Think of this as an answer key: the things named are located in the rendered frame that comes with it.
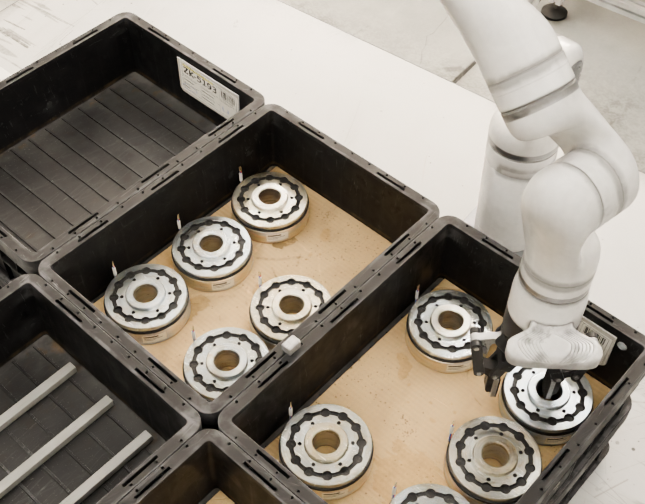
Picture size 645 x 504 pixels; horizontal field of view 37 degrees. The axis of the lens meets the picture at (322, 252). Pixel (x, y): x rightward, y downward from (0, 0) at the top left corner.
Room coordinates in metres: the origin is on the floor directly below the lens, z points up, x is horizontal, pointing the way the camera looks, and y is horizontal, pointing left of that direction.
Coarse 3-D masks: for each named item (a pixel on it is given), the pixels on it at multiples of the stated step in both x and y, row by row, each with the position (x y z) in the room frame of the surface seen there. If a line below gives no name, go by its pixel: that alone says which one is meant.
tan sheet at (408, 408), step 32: (448, 288) 0.76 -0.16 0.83; (384, 352) 0.66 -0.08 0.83; (352, 384) 0.62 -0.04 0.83; (384, 384) 0.62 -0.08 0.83; (416, 384) 0.62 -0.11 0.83; (448, 384) 0.62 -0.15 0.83; (480, 384) 0.62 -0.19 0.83; (384, 416) 0.57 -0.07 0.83; (416, 416) 0.57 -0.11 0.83; (448, 416) 0.57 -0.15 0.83; (480, 416) 0.58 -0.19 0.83; (320, 448) 0.53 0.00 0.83; (384, 448) 0.53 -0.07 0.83; (416, 448) 0.53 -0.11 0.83; (544, 448) 0.54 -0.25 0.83; (384, 480) 0.49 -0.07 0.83; (416, 480) 0.49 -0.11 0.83
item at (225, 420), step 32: (448, 224) 0.78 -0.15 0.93; (512, 256) 0.73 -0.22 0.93; (608, 320) 0.65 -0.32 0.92; (256, 384) 0.55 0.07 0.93; (224, 416) 0.51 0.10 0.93; (608, 416) 0.52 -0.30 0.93; (256, 448) 0.48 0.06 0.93; (576, 448) 0.48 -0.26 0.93; (288, 480) 0.44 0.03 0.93; (544, 480) 0.45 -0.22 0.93
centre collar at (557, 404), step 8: (536, 376) 0.61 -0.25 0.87; (528, 384) 0.60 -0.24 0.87; (536, 384) 0.60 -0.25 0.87; (560, 384) 0.60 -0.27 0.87; (528, 392) 0.59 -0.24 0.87; (536, 392) 0.59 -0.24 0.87; (568, 392) 0.59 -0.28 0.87; (536, 400) 0.58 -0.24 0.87; (544, 400) 0.58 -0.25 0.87; (560, 400) 0.58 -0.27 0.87; (568, 400) 0.58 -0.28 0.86; (544, 408) 0.57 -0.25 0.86; (552, 408) 0.57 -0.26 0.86; (560, 408) 0.57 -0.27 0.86
